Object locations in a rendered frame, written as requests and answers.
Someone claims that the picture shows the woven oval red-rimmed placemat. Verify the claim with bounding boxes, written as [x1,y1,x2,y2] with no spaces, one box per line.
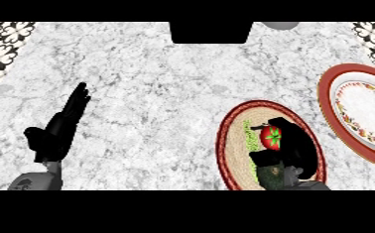
[215,99,327,191]

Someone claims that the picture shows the white red-rimmed plate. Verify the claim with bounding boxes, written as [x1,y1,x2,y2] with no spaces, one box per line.
[316,62,375,165]

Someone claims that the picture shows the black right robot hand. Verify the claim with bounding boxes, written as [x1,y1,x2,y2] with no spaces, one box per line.
[248,117,317,180]

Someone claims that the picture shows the red tomato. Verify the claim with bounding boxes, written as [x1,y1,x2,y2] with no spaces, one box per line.
[260,125,282,152]

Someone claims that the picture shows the grey round object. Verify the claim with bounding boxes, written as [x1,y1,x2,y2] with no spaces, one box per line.
[261,22,299,31]

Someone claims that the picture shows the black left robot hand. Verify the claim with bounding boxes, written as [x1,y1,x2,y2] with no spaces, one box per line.
[22,81,93,164]

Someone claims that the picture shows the black appliance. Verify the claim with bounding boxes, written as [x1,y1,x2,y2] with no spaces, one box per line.
[168,22,255,45]

